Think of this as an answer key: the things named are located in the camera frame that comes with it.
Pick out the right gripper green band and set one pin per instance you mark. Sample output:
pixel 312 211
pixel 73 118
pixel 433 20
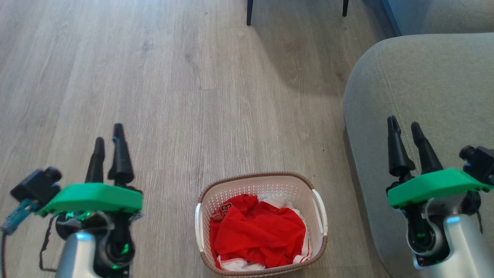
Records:
pixel 436 185

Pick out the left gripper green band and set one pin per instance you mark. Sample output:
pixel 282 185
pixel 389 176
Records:
pixel 92 199

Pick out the cream perforated laundry basket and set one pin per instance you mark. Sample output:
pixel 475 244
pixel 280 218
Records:
pixel 266 185

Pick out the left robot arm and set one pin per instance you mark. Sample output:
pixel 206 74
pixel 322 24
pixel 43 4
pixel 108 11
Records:
pixel 77 255

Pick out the grey fabric sofa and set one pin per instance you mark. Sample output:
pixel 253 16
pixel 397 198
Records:
pixel 424 77

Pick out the red jersey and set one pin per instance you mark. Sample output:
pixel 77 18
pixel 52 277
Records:
pixel 258 235

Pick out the grey chair with black legs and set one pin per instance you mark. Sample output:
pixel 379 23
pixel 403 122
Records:
pixel 249 11

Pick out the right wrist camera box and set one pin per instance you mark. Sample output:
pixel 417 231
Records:
pixel 480 162

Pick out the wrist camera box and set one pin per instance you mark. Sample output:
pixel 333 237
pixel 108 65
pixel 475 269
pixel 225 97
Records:
pixel 36 185
pixel 480 162

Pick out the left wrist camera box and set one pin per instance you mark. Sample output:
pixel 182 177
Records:
pixel 36 185

